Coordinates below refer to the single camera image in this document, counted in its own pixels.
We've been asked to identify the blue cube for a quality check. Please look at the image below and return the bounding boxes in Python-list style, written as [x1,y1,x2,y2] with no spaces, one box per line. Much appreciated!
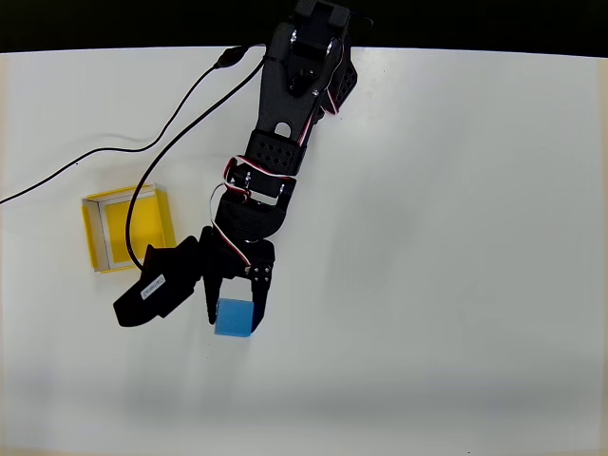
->
[213,297,261,339]

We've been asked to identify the yellow open box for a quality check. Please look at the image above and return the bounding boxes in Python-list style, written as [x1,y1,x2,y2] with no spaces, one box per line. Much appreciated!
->
[81,182,178,276]

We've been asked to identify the black gripper-mounted camera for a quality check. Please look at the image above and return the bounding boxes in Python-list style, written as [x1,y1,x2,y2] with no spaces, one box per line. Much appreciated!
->
[112,235,204,329]

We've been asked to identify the black camera cable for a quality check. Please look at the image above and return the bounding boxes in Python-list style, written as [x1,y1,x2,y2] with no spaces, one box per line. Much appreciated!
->
[124,55,268,273]

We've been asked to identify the black cable with plug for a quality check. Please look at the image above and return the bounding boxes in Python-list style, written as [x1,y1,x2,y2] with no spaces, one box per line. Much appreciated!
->
[0,43,267,206]

